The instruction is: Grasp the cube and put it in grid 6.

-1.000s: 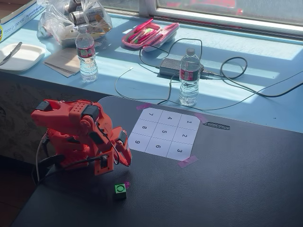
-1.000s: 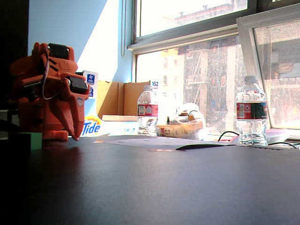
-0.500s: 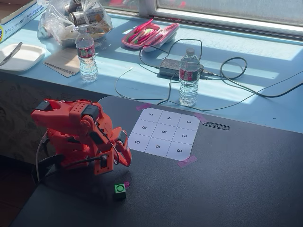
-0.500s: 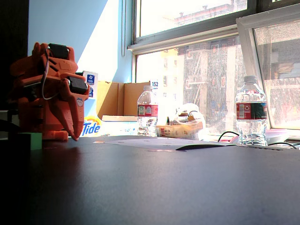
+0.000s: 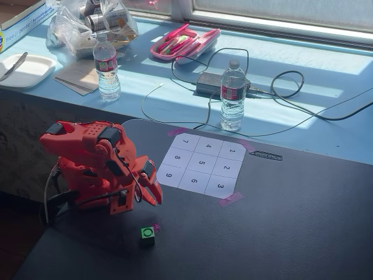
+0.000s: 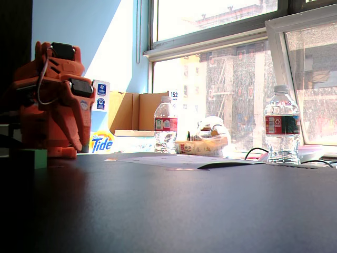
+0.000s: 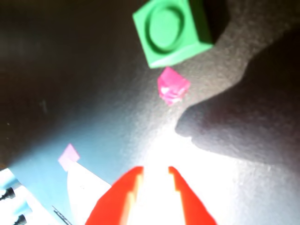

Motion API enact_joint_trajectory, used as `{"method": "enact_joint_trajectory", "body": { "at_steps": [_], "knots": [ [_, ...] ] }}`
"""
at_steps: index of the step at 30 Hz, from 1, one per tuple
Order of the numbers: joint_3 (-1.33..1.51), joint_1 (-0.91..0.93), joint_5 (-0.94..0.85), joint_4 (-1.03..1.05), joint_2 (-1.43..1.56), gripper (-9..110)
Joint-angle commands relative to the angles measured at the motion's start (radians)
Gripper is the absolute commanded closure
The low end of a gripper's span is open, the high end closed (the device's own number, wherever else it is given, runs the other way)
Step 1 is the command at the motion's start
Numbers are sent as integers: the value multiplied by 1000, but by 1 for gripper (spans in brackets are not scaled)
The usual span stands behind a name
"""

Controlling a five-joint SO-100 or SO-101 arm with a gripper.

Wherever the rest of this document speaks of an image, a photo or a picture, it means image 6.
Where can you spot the small clear water bottle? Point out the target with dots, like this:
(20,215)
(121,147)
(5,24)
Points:
(165,126)

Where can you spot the orange gripper body black motor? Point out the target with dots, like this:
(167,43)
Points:
(69,105)

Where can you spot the white label printed 152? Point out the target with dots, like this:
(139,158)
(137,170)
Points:
(174,95)

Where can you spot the pink tape square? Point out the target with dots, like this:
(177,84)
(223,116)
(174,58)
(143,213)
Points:
(110,159)
(184,169)

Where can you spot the printed food carton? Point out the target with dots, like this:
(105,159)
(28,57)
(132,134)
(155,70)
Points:
(200,148)

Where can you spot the white window screen frame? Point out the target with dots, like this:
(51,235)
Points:
(276,29)

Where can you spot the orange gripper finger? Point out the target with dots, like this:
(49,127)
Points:
(71,124)
(85,124)

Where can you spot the large clear water bottle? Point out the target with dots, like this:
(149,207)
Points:
(282,126)

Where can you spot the Tide detergent box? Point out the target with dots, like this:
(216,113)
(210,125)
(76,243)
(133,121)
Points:
(101,143)

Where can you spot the pale pink plastic container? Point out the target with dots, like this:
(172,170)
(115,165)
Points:
(310,152)

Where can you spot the white paper sheet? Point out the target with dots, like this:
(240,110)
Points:
(181,161)

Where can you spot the green cube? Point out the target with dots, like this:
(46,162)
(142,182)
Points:
(40,158)

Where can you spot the brown cardboard box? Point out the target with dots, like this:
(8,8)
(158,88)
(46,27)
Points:
(123,110)

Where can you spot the white plastic bag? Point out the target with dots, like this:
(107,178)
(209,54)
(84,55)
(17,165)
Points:
(214,126)

